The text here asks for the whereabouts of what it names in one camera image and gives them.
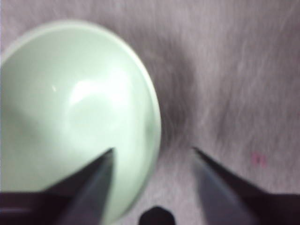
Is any green ribbed bowl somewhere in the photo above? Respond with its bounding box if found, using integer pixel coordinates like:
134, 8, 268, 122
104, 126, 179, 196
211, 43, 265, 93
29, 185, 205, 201
0, 20, 162, 225

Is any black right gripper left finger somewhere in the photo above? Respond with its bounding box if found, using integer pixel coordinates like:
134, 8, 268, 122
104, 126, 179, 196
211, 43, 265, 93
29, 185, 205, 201
0, 147, 115, 225

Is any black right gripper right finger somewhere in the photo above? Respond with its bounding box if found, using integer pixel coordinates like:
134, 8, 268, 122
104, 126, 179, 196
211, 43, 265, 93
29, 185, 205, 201
192, 146, 300, 225

